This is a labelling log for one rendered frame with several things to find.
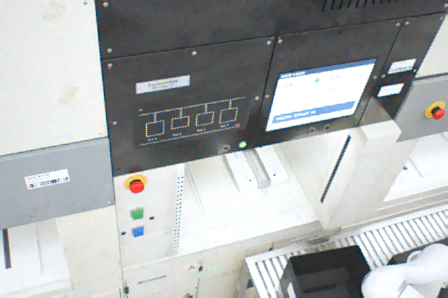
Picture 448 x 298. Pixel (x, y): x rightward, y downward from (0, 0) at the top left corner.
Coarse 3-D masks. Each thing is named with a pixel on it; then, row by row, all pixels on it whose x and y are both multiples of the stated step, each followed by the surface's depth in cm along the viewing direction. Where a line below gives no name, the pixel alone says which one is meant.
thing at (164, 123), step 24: (288, 72) 129; (192, 96) 124; (216, 96) 126; (240, 96) 129; (144, 120) 124; (168, 120) 127; (192, 120) 130; (216, 120) 133; (240, 120) 137; (144, 144) 131
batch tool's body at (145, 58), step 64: (128, 0) 98; (192, 0) 103; (256, 0) 109; (320, 0) 115; (384, 0) 121; (128, 64) 110; (192, 64) 116; (256, 64) 123; (320, 64) 130; (384, 64) 139; (128, 128) 125; (256, 128) 142; (320, 128) 152; (384, 128) 159; (128, 192) 145; (192, 192) 201; (256, 192) 205; (320, 192) 193; (128, 256) 173; (192, 256) 187
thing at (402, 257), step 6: (438, 240) 200; (444, 240) 200; (420, 246) 197; (426, 246) 197; (402, 252) 195; (408, 252) 195; (390, 258) 195; (396, 258) 193; (402, 258) 193; (390, 264) 195; (396, 264) 191; (444, 288) 186; (438, 294) 185; (444, 294) 185
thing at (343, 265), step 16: (304, 256) 182; (320, 256) 186; (336, 256) 189; (352, 256) 192; (288, 272) 181; (304, 272) 193; (320, 272) 196; (336, 272) 197; (352, 272) 194; (288, 288) 183; (304, 288) 191; (320, 288) 189; (336, 288) 192; (352, 288) 190
